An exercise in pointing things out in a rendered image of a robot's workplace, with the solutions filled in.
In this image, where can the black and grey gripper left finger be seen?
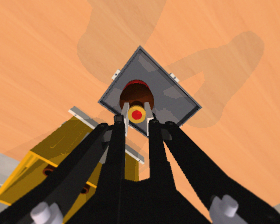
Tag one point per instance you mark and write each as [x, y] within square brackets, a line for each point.
[51, 200]

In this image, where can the brown bottle with yellow cap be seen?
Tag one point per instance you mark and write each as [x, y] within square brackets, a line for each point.
[136, 92]

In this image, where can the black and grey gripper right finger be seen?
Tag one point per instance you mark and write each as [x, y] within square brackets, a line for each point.
[227, 201]

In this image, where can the grey square tray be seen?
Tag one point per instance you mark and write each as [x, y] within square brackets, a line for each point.
[171, 101]

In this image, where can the yellow divided crate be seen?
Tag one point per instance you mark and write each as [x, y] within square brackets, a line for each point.
[53, 150]

